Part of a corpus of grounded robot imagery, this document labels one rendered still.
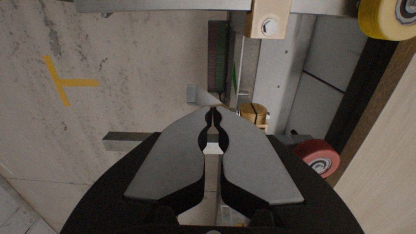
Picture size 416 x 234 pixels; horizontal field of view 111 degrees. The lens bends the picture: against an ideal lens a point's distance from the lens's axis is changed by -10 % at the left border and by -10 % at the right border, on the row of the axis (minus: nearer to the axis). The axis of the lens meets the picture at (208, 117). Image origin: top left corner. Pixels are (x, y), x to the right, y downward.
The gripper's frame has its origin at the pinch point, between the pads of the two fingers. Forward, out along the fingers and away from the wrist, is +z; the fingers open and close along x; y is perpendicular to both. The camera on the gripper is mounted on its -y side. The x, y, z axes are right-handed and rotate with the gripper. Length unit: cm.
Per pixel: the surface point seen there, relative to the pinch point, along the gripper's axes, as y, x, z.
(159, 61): 16, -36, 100
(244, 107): 7.4, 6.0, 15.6
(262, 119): 8.4, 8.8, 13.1
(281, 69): 5.6, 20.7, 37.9
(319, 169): 15.9, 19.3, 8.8
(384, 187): 23.3, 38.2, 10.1
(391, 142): 10.6, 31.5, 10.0
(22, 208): 206, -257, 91
